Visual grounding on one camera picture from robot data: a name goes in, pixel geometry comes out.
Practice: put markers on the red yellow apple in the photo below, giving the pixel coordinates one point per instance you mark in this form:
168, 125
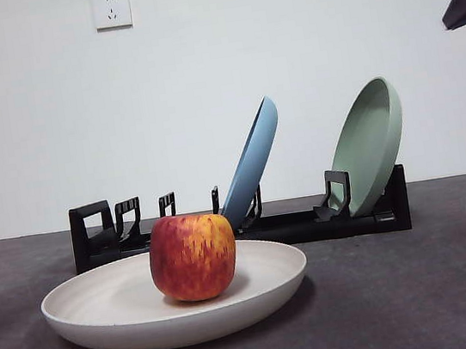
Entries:
192, 258

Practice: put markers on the pale cream yellow plate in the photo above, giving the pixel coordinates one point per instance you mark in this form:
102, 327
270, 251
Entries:
105, 314

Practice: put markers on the green plate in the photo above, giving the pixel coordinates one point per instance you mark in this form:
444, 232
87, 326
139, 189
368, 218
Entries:
368, 147

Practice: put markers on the blue plate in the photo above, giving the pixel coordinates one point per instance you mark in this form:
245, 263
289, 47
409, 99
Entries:
257, 158

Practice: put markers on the black plate rack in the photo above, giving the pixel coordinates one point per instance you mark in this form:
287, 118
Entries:
310, 226

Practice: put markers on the white wall socket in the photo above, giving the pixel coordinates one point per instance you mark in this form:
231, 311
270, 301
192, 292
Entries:
112, 9

